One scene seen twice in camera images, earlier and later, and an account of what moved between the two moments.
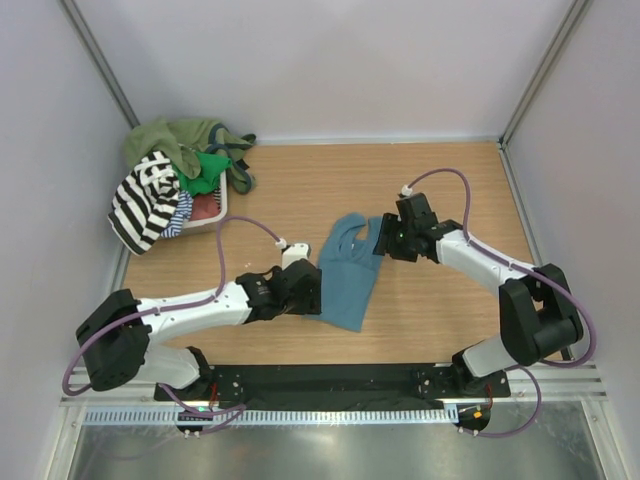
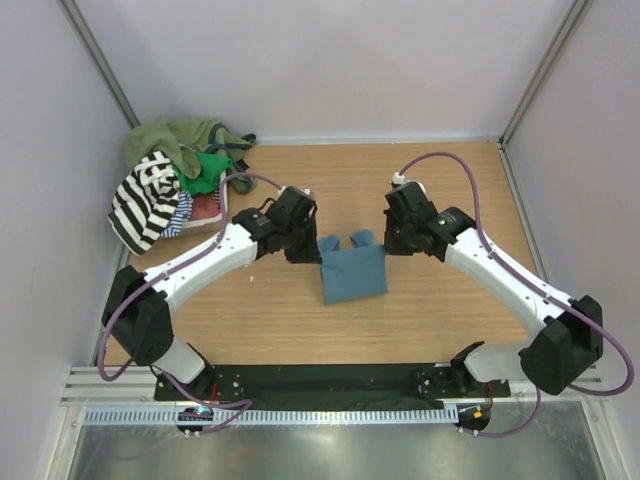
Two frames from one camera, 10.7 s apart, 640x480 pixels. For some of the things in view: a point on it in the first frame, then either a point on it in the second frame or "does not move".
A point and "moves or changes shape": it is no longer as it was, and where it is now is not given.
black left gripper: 310,304 to 310,254
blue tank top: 348,267 moves or changes shape
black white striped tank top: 143,201 does not move
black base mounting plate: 335,385 does not move
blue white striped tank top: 183,213 does not move
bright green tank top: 211,169 does not move
